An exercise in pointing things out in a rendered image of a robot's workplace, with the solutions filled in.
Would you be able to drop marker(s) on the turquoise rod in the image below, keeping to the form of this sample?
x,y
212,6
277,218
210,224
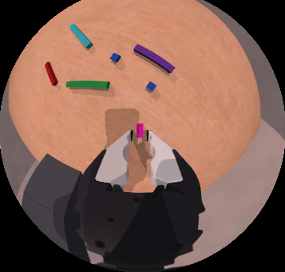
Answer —
x,y
86,42

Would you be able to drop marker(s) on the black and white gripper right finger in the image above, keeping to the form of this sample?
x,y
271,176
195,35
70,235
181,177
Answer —
x,y
170,169

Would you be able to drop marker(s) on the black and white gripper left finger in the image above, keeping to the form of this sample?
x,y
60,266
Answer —
x,y
107,169

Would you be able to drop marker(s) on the small magenta block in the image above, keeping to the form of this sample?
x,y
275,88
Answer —
x,y
139,130

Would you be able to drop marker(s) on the red rod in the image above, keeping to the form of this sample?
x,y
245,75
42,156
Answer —
x,y
51,74

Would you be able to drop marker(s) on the purple rod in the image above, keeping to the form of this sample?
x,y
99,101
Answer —
x,y
154,58

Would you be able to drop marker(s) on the green rod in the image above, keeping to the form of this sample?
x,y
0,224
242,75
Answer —
x,y
88,84

